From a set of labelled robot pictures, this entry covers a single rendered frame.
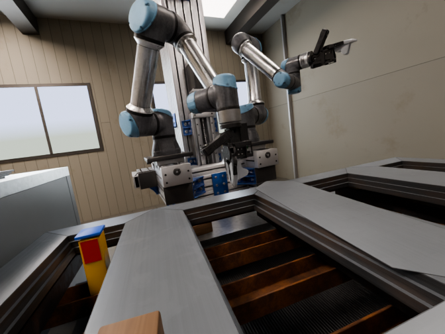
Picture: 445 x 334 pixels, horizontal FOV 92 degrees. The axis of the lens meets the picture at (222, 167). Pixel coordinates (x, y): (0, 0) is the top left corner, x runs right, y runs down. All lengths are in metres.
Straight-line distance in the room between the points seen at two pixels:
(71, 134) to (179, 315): 4.01
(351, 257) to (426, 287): 0.11
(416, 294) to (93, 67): 4.38
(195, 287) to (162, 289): 0.05
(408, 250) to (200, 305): 0.34
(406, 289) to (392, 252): 0.05
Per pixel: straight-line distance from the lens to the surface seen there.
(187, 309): 0.35
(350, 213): 0.61
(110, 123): 4.19
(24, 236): 0.87
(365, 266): 0.48
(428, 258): 0.47
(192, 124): 1.27
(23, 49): 4.62
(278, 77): 1.19
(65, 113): 4.27
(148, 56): 0.99
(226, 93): 0.69
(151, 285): 0.41
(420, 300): 0.44
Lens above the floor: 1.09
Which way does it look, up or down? 8 degrees down
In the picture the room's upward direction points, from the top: 8 degrees counter-clockwise
